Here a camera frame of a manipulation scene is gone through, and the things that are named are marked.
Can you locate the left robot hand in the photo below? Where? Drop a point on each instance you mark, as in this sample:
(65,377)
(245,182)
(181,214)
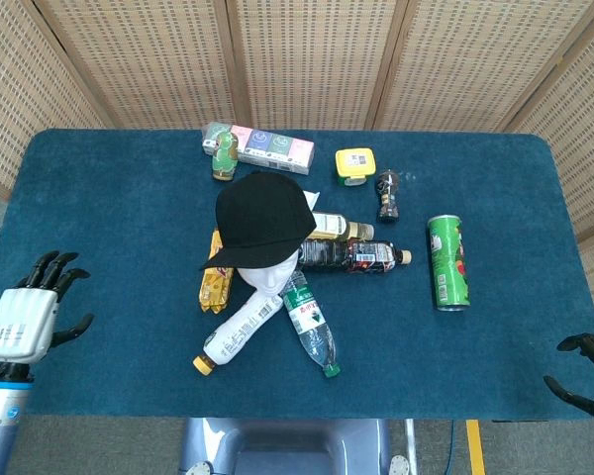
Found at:
(22,321)

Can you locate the black baseball cap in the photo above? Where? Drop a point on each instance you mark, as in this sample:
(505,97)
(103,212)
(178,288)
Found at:
(262,213)

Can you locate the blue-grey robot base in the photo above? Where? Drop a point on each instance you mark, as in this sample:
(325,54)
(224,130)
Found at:
(297,445)

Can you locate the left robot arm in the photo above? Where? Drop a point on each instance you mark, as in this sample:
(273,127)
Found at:
(0,420)

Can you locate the yellow snack packet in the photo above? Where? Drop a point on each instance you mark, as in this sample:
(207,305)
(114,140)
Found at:
(215,292)

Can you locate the white foam mannequin head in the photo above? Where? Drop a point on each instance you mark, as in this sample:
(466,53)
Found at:
(267,277)

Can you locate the blue table cloth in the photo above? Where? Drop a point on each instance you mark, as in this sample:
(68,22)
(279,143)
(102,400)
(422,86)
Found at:
(104,222)

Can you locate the green chips can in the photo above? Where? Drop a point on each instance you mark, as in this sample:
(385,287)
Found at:
(448,262)

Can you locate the white-label tea bottle yellow cap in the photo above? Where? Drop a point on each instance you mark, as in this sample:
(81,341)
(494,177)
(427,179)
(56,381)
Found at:
(237,331)

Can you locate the small green patterned bottle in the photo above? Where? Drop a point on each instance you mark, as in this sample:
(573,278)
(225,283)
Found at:
(225,156)

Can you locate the clear water bottle green cap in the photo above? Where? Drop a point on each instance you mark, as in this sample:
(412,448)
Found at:
(307,316)

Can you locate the dark coffee bottle beige cap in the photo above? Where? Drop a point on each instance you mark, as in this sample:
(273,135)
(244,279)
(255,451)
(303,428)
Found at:
(346,255)

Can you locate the multicolour tissue pack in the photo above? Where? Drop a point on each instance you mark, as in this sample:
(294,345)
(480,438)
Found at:
(277,148)

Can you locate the white paper packet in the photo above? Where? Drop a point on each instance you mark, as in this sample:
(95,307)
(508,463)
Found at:
(313,198)

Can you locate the olive tea bottle white label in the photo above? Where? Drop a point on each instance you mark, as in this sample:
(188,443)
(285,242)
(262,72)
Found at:
(331,222)

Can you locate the green tub yellow lid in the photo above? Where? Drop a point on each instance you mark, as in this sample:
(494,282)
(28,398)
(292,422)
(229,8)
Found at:
(355,161)

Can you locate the bamboo folding screen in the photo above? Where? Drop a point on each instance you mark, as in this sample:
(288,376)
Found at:
(302,59)

